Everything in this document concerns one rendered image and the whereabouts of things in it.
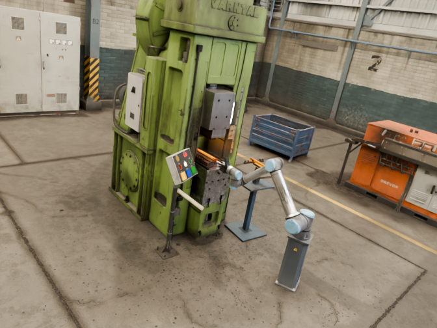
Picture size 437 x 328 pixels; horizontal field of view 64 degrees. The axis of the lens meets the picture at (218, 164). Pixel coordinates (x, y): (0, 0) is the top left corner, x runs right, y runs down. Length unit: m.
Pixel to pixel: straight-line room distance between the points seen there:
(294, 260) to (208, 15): 2.53
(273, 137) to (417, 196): 2.98
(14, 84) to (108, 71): 2.41
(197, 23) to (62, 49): 5.26
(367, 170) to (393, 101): 4.36
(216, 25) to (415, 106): 7.84
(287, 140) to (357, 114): 4.17
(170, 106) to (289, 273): 2.17
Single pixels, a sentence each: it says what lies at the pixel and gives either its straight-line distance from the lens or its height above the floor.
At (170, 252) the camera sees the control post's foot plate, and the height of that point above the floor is 0.03.
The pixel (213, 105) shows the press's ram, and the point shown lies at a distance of 3.68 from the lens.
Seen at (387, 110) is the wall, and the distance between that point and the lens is 10.96.
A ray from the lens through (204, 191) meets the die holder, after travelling 3.96.
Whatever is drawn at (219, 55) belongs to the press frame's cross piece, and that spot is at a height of 2.12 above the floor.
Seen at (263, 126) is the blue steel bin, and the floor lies 0.53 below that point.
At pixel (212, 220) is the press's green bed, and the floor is 0.19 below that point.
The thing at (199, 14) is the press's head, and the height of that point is 2.47.
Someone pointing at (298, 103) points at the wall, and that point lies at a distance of 12.32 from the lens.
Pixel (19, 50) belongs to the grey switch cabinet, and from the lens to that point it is 8.17.
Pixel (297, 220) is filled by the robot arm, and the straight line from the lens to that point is 3.38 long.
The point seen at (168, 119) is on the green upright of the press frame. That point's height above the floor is 1.35.
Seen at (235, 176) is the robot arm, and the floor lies 0.97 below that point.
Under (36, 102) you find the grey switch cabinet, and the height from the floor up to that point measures 0.30.
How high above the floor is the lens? 2.40
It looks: 21 degrees down
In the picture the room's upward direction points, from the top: 10 degrees clockwise
